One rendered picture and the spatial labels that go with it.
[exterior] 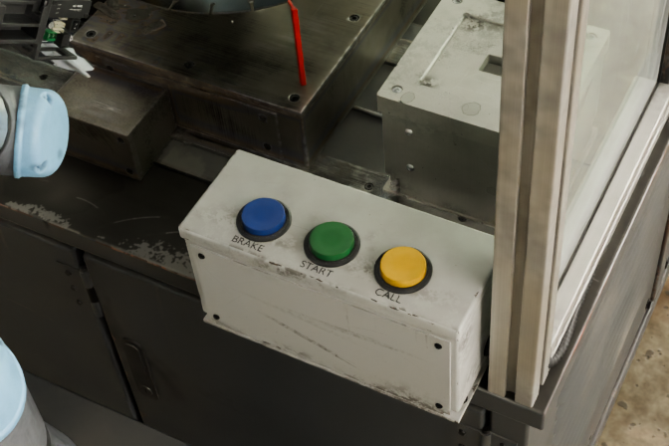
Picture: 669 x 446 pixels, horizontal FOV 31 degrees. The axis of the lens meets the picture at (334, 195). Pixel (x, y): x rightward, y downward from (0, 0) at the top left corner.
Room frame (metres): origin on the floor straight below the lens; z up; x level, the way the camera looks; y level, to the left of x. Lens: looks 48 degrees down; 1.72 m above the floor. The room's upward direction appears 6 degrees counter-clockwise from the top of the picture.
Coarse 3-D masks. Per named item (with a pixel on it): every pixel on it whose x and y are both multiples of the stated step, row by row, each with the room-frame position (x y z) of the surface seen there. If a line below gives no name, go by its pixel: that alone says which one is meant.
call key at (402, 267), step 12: (396, 252) 0.65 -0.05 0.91; (408, 252) 0.65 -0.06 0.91; (384, 264) 0.64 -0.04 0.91; (396, 264) 0.64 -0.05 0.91; (408, 264) 0.64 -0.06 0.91; (420, 264) 0.64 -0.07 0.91; (384, 276) 0.63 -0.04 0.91; (396, 276) 0.63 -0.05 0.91; (408, 276) 0.63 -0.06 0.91; (420, 276) 0.63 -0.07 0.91
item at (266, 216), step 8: (256, 200) 0.73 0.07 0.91; (264, 200) 0.73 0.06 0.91; (272, 200) 0.73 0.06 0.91; (248, 208) 0.72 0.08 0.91; (256, 208) 0.72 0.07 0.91; (264, 208) 0.72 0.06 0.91; (272, 208) 0.72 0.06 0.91; (280, 208) 0.72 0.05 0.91; (248, 216) 0.71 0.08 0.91; (256, 216) 0.71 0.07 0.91; (264, 216) 0.71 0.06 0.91; (272, 216) 0.71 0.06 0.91; (280, 216) 0.71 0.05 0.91; (248, 224) 0.70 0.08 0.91; (256, 224) 0.70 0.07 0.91; (264, 224) 0.70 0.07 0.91; (272, 224) 0.70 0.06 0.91; (280, 224) 0.70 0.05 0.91; (248, 232) 0.70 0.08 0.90; (256, 232) 0.70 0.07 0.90; (264, 232) 0.70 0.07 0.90; (272, 232) 0.70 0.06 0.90
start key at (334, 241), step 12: (324, 228) 0.69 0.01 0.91; (336, 228) 0.69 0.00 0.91; (348, 228) 0.69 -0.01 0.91; (312, 240) 0.68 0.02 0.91; (324, 240) 0.68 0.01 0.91; (336, 240) 0.67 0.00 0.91; (348, 240) 0.67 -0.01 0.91; (312, 252) 0.67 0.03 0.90; (324, 252) 0.66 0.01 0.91; (336, 252) 0.66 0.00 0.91; (348, 252) 0.66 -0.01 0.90
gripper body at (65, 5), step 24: (0, 0) 0.87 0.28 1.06; (24, 0) 0.88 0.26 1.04; (48, 0) 0.88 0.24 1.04; (72, 0) 0.90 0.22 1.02; (0, 24) 0.85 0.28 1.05; (24, 24) 0.86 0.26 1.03; (48, 24) 0.88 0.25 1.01; (72, 24) 0.90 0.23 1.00; (24, 48) 0.88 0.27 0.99; (48, 48) 0.89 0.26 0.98
